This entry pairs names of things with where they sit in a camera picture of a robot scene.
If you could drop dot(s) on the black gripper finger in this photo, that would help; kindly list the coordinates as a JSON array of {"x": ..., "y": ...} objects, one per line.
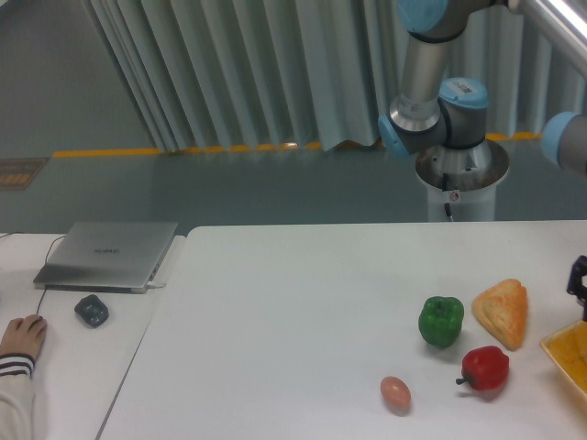
[{"x": 576, "y": 285}]

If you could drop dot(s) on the white striped sleeve forearm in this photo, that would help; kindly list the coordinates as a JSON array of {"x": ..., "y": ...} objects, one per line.
[{"x": 17, "y": 396}]

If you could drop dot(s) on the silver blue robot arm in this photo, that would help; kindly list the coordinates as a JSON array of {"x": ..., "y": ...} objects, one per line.
[{"x": 443, "y": 121}]

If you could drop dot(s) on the red bell pepper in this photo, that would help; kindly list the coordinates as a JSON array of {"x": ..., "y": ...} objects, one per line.
[{"x": 484, "y": 368}]

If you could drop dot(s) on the green bell pepper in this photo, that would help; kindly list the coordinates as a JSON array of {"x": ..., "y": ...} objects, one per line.
[{"x": 440, "y": 321}]

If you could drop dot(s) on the person's hand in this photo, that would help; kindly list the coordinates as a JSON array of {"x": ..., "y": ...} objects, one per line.
[{"x": 24, "y": 336}]

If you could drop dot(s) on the yellow woven basket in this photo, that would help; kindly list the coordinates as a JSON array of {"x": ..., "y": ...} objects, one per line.
[{"x": 565, "y": 378}]

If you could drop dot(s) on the triangular bread pastry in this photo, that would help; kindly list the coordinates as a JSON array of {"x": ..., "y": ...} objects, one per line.
[{"x": 502, "y": 311}]

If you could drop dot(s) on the brown egg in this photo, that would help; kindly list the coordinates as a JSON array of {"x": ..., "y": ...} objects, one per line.
[{"x": 395, "y": 393}]

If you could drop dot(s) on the pale green curtain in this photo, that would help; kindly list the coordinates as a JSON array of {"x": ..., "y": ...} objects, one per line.
[{"x": 209, "y": 74}]

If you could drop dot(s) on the silver closed laptop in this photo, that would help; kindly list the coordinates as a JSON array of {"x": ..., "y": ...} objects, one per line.
[{"x": 120, "y": 257}]

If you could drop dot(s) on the dark grey small device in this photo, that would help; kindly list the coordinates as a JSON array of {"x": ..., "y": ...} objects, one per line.
[{"x": 92, "y": 311}]

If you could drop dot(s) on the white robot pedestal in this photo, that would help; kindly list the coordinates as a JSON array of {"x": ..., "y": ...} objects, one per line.
[{"x": 461, "y": 185}]

